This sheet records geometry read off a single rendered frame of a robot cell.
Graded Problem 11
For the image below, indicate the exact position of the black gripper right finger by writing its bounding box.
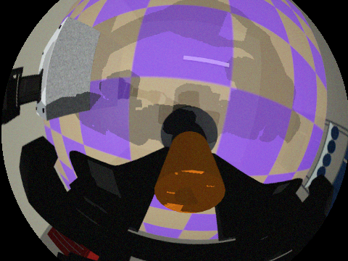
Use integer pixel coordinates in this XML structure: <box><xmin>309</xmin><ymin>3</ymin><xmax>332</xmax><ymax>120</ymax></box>
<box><xmin>212</xmin><ymin>154</ymin><xmax>302</xmax><ymax>241</ymax></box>

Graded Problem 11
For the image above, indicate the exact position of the orange knob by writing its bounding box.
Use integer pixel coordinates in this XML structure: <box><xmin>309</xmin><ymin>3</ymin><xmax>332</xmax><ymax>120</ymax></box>
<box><xmin>154</xmin><ymin>131</ymin><xmax>226</xmax><ymax>214</ymax></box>

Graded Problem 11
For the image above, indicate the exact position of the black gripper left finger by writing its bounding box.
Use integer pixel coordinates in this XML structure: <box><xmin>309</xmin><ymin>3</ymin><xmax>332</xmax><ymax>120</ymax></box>
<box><xmin>70</xmin><ymin>147</ymin><xmax>170</xmax><ymax>233</ymax></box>

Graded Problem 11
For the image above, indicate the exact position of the dark grey round pedestal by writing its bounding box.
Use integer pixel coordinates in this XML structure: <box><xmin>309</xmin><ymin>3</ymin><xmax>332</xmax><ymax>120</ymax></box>
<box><xmin>160</xmin><ymin>107</ymin><xmax>218</xmax><ymax>151</ymax></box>

